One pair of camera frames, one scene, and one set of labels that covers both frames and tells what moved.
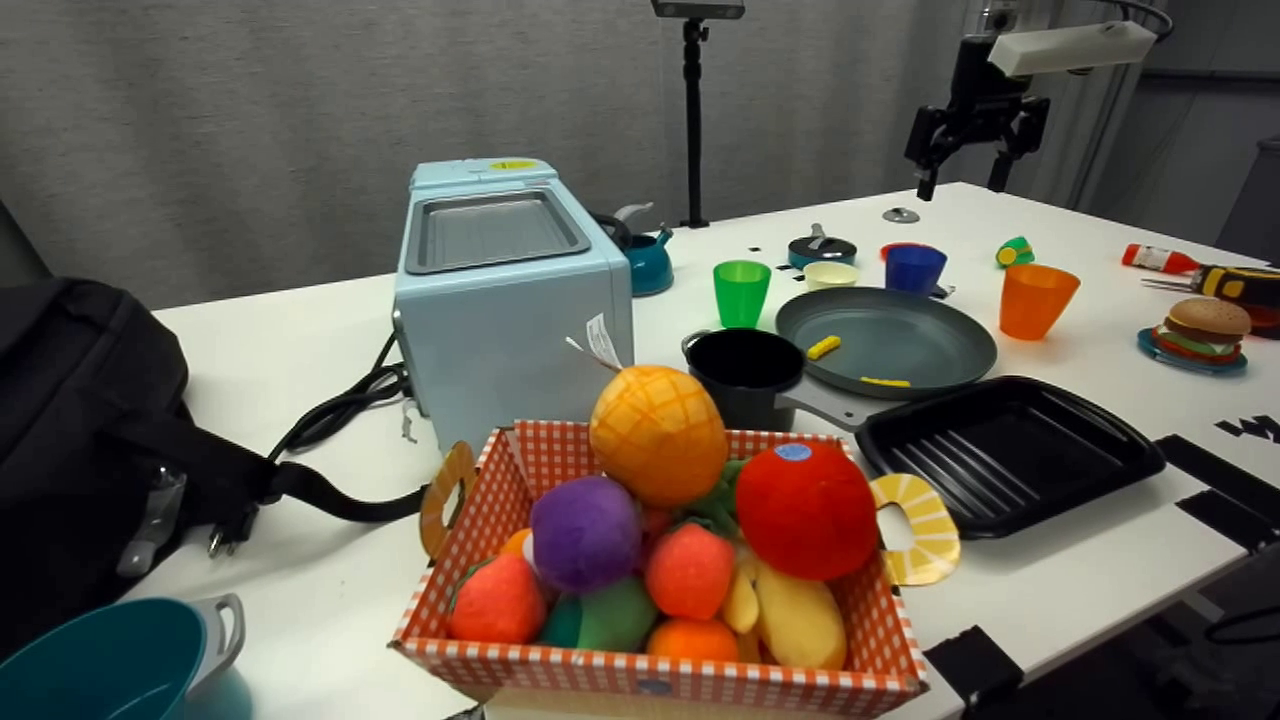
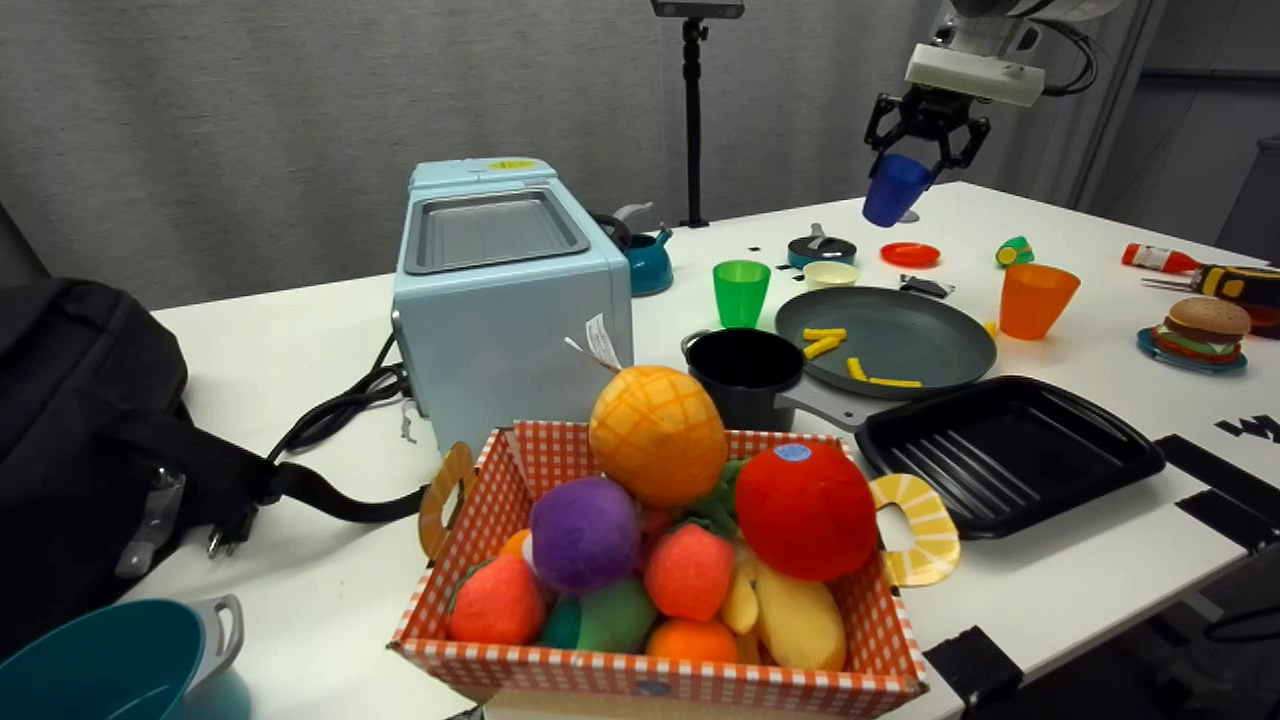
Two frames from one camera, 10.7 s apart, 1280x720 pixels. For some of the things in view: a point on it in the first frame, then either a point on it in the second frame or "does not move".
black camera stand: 693,32 does not move
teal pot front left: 150,658 does not move
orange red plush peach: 691,568 does not move
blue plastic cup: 913,271 -> 898,187
